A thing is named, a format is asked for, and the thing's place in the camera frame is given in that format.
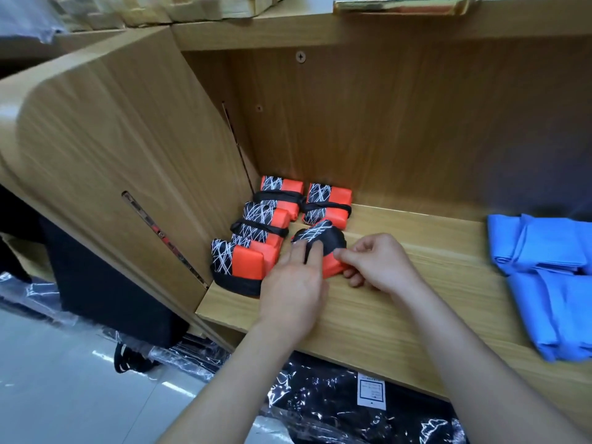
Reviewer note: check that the person's right hand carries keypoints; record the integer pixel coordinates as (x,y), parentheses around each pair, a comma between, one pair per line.
(381,263)

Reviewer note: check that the person's left hand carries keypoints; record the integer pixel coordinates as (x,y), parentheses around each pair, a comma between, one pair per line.
(291,296)

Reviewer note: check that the red bag with black lettering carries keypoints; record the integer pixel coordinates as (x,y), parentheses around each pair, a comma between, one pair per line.
(240,263)
(264,224)
(328,206)
(324,240)

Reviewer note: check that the wooden shelf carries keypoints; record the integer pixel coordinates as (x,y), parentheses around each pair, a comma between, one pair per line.
(398,134)

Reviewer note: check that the light blue non-woven bag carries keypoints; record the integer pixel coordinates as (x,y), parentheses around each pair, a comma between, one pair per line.
(541,245)
(555,314)

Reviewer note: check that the person's left forearm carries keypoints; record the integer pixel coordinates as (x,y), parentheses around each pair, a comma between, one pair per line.
(231,393)

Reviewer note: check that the person's right forearm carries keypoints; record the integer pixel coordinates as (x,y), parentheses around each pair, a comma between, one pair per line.
(490,370)

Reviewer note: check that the dark unwrapped bags group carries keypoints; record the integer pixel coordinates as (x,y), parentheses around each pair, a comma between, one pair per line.
(92,291)

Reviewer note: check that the beige woven basket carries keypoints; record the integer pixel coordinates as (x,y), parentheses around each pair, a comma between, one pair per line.
(157,9)

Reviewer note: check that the white paper tag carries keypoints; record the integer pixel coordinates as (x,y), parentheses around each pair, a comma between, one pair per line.
(372,391)

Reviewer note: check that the black plastic-wrapped bag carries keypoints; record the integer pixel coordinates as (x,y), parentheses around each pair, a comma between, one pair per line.
(120,342)

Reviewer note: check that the gold stand with white card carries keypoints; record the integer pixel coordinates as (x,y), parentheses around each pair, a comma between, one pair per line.
(402,3)

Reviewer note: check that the clear wrapped pack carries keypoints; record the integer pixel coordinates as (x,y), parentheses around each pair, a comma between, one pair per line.
(28,15)

